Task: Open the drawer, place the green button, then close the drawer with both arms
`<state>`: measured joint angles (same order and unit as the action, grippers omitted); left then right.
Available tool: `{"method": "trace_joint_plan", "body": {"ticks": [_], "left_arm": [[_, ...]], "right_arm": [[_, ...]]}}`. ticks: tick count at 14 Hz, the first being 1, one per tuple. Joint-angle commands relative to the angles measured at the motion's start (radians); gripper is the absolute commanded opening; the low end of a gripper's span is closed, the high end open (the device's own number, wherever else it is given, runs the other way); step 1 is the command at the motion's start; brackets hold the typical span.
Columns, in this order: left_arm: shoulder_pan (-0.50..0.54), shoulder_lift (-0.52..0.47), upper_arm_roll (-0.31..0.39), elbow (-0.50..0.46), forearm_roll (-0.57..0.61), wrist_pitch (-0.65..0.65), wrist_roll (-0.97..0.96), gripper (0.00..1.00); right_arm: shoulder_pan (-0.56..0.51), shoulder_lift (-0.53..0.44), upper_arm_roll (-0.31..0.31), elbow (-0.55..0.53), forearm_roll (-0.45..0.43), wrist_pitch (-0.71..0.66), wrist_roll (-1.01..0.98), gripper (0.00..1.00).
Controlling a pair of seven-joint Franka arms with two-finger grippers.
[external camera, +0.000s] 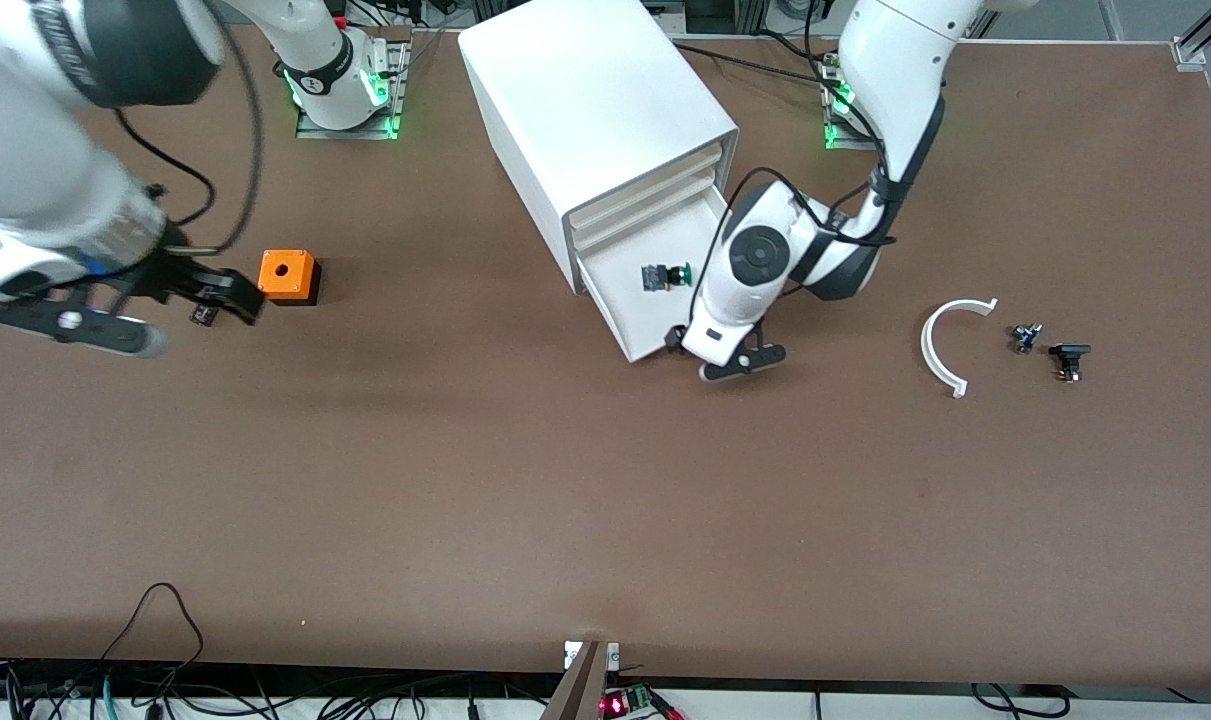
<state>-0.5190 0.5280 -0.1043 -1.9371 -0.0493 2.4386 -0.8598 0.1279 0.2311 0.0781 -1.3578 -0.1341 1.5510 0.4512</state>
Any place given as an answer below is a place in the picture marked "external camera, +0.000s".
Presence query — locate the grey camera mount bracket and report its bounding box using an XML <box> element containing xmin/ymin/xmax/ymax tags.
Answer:
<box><xmin>540</xmin><ymin>640</ymin><xmax>622</xmax><ymax>720</ymax></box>

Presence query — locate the orange box with hole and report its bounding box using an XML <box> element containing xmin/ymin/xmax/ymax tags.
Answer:
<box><xmin>257</xmin><ymin>250</ymin><xmax>321</xmax><ymax>307</ymax></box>

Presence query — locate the aluminium frame profile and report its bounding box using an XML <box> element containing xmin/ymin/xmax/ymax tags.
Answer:
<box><xmin>1173</xmin><ymin>0</ymin><xmax>1211</xmax><ymax>69</ymax></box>

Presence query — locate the green push button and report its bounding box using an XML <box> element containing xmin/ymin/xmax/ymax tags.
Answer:
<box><xmin>641</xmin><ymin>262</ymin><xmax>694</xmax><ymax>295</ymax></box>

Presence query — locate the black looped cable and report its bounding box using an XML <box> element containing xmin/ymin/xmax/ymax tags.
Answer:
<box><xmin>100</xmin><ymin>583</ymin><xmax>206</xmax><ymax>691</ymax></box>

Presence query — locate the circuit board with red light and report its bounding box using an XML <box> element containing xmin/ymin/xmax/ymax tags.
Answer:
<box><xmin>601</xmin><ymin>683</ymin><xmax>682</xmax><ymax>720</ymax></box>

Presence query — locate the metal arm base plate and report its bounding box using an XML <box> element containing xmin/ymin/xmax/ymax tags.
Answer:
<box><xmin>822</xmin><ymin>48</ymin><xmax>884</xmax><ymax>151</ymax></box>
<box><xmin>295</xmin><ymin>40</ymin><xmax>406</xmax><ymax>141</ymax></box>

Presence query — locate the black cable under table edge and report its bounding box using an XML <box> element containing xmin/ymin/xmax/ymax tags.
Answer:
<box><xmin>970</xmin><ymin>683</ymin><xmax>1068</xmax><ymax>720</ymax></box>

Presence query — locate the black switch component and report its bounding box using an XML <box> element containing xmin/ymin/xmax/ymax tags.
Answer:
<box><xmin>1049</xmin><ymin>343</ymin><xmax>1093</xmax><ymax>383</ymax></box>

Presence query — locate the white curved plastic arc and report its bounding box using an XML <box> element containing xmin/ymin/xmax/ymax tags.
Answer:
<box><xmin>920</xmin><ymin>298</ymin><xmax>999</xmax><ymax>399</ymax></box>

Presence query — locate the black cable on table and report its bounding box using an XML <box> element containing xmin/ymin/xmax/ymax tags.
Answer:
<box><xmin>670</xmin><ymin>40</ymin><xmax>836</xmax><ymax>79</ymax></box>

